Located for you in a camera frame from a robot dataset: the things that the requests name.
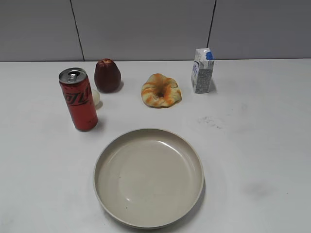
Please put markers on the red cola can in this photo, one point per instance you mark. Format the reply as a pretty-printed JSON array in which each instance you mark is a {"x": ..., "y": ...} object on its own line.
[{"x": 76, "y": 89}]

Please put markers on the beige round plate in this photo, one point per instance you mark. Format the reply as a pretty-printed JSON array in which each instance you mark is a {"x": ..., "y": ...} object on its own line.
[{"x": 148, "y": 178}]

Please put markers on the orange striped croissant bread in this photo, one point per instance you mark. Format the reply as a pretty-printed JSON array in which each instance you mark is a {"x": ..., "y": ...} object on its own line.
[{"x": 160, "y": 91}]

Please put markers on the dark red wax apple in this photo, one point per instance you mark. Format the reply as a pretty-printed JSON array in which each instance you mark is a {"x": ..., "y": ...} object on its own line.
[{"x": 107, "y": 76}]

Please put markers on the white egg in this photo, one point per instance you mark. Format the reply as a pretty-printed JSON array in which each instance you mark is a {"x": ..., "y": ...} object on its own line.
[{"x": 96, "y": 97}]

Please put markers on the white blue milk carton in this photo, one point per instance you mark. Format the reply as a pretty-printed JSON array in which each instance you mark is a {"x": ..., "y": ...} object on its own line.
[{"x": 202, "y": 70}]

